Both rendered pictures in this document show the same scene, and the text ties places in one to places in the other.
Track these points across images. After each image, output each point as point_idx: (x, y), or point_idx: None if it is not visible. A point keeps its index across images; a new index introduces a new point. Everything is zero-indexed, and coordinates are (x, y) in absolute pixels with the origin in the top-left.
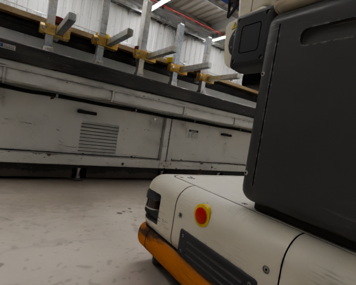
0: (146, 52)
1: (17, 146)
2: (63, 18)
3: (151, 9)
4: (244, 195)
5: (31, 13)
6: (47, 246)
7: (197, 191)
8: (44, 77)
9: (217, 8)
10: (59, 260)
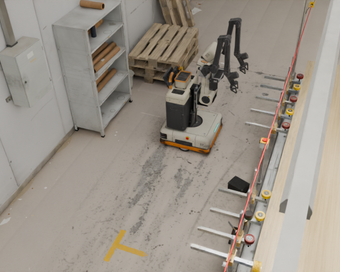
0: None
1: None
2: (297, 75)
3: (285, 79)
4: (199, 114)
5: (305, 71)
6: (236, 121)
7: (206, 110)
8: None
9: None
10: (229, 120)
